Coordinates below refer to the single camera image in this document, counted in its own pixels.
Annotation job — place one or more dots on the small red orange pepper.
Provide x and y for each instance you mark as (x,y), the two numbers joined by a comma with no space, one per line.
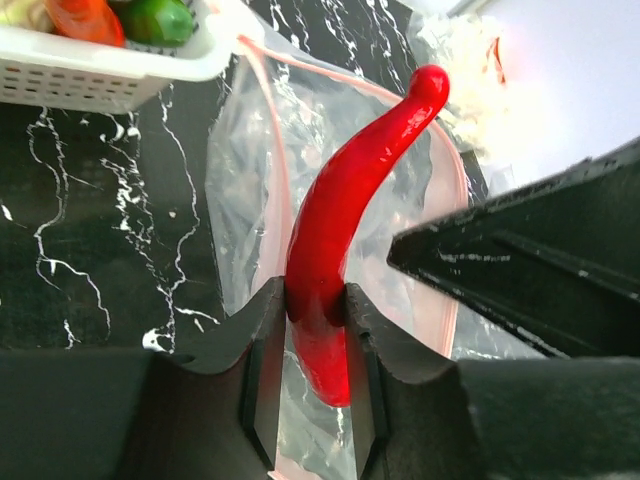
(87,20)

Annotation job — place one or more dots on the bag of white pieces top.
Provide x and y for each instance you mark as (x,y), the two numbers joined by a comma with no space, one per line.
(479,107)

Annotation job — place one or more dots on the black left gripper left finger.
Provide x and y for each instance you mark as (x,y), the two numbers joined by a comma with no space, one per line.
(208,412)

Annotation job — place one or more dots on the clear pink zip bag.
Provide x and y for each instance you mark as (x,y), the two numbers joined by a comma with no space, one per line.
(311,172)

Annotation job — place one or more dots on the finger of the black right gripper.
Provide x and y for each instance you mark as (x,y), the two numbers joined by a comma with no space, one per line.
(554,263)

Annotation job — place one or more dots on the long red chili pepper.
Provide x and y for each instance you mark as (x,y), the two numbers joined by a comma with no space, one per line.
(327,223)

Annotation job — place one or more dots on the white plastic basket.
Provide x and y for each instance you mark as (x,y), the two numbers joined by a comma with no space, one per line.
(41,69)

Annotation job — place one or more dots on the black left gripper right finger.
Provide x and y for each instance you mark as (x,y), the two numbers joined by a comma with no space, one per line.
(419,415)

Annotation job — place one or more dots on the green cucumber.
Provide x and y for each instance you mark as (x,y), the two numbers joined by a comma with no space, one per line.
(157,23)

